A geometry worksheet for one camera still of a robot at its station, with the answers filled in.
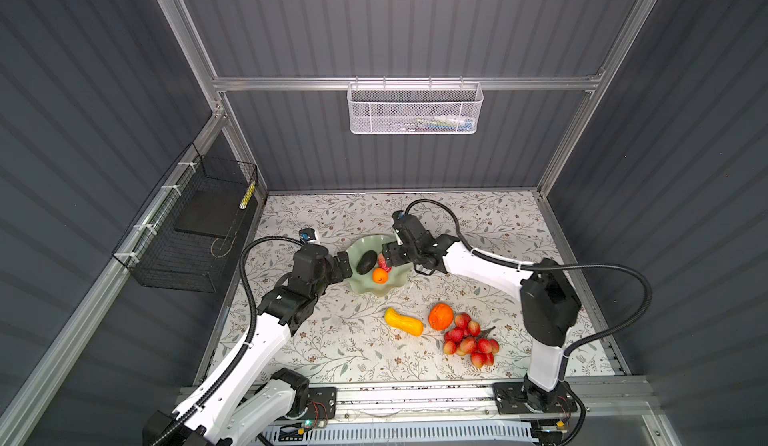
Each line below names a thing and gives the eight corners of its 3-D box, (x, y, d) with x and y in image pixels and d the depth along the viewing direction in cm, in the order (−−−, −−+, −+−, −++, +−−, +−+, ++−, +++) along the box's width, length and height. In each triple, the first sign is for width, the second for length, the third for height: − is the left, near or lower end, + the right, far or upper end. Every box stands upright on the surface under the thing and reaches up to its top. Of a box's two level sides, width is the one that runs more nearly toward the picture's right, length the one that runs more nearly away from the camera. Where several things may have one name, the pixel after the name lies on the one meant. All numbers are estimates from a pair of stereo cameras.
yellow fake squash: (381, 322, 89) (381, 317, 86) (386, 311, 91) (386, 305, 88) (419, 339, 86) (420, 335, 83) (424, 327, 88) (425, 322, 85)
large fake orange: (429, 332, 87) (431, 324, 82) (427, 311, 91) (429, 303, 86) (452, 332, 87) (455, 324, 82) (449, 311, 91) (452, 303, 86)
